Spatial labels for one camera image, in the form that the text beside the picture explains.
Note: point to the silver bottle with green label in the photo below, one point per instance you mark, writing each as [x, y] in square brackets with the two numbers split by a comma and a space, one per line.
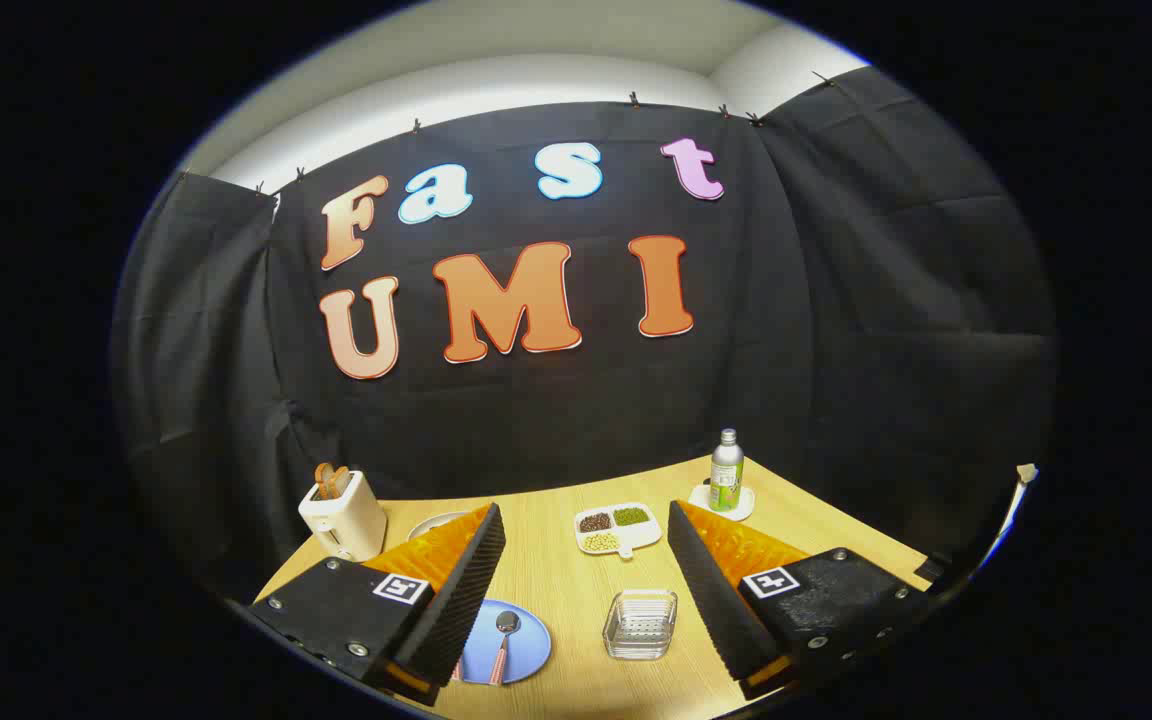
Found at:
[726, 475]

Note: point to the black backdrop cloth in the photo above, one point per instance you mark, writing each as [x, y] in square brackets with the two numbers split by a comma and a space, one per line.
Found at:
[536, 420]

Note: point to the toasted bread slice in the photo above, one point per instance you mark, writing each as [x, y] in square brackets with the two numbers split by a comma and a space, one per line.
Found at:
[331, 482]

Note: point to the white square coaster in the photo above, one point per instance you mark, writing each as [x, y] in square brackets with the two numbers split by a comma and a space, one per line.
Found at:
[698, 497]

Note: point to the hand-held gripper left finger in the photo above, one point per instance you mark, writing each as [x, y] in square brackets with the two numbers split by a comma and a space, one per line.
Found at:
[456, 590]

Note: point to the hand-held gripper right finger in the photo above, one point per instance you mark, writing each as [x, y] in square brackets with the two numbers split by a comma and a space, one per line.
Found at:
[711, 590]

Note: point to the yellow soybeans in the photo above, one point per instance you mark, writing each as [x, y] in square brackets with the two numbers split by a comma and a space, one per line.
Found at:
[600, 541]

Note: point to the green mung beans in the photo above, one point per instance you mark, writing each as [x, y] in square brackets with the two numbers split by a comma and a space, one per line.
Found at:
[630, 516]

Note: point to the white oval plate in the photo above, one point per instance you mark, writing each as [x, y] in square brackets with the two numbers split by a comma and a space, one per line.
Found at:
[431, 522]

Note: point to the cream toaster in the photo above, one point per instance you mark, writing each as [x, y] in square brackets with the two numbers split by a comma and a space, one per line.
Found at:
[346, 522]

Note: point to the dark brown beans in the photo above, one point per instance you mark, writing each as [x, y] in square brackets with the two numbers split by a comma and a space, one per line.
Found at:
[594, 521]

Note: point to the white divided dish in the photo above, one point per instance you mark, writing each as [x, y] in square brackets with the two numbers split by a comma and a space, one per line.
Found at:
[641, 535]

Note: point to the blue round plate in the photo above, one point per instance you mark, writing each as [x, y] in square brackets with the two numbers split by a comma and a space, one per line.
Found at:
[531, 645]

